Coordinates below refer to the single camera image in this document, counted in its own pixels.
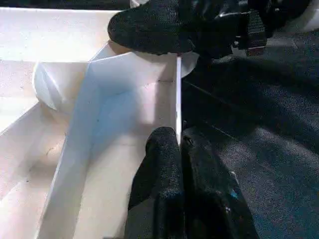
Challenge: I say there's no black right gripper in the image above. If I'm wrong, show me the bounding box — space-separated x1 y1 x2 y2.
233 0 300 57

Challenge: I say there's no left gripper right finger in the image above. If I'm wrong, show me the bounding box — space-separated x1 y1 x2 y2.
181 128 259 239

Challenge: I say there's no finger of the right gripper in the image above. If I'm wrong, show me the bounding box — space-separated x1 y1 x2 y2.
108 1 235 54

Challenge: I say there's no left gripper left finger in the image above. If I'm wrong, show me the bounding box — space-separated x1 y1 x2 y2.
127 126 185 239

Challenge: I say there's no black plastic mat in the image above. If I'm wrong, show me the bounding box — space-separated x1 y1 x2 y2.
179 0 319 239

